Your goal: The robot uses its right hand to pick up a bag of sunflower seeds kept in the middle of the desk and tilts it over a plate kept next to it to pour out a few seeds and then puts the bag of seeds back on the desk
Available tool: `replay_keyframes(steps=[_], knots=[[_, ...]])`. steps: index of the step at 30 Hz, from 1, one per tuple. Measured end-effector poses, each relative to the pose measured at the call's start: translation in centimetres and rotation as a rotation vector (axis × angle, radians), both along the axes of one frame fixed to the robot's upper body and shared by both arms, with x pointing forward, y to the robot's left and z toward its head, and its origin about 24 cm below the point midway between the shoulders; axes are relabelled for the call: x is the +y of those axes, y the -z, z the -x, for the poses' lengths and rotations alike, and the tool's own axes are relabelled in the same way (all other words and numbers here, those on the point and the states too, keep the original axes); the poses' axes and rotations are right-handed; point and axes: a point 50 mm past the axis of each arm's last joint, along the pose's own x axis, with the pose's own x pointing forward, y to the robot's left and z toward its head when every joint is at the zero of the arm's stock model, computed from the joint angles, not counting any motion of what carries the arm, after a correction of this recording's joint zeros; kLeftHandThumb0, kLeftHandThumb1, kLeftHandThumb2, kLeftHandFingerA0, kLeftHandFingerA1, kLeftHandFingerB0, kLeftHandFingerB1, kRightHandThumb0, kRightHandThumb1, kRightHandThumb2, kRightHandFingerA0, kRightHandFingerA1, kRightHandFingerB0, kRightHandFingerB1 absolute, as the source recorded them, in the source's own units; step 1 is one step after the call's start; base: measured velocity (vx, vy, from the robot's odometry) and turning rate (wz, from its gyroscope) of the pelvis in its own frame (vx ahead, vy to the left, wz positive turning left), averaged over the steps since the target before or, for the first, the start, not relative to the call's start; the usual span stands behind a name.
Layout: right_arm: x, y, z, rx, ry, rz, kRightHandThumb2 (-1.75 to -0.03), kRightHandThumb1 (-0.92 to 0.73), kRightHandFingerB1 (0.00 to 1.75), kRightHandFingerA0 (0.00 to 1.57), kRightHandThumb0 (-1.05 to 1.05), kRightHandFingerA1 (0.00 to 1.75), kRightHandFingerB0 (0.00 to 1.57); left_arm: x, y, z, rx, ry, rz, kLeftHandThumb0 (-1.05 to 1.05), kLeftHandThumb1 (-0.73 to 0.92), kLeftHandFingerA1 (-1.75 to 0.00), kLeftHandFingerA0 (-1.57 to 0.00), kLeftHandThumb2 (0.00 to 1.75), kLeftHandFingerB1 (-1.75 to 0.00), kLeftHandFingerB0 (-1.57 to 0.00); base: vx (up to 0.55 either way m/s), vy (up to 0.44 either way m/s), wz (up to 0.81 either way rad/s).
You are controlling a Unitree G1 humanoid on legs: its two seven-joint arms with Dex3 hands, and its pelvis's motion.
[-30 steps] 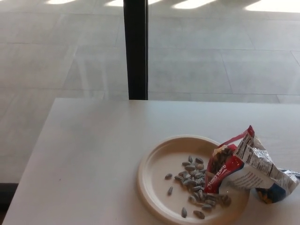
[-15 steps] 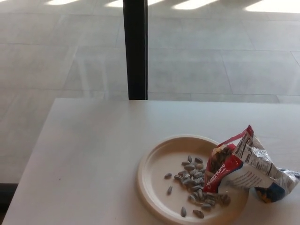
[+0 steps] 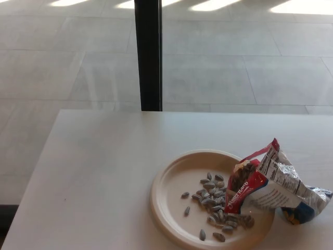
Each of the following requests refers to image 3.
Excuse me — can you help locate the cream round paper plate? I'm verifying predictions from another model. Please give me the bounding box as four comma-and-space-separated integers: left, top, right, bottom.
150, 149, 276, 250

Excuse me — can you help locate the pile of grey sunflower seeds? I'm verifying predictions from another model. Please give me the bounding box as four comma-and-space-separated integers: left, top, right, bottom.
191, 171, 255, 230

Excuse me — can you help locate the red white sunflower seed bag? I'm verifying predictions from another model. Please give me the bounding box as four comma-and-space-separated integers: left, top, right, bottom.
224, 137, 333, 227

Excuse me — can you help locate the black vertical window post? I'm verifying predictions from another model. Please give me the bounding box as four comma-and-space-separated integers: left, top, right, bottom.
134, 0, 163, 112

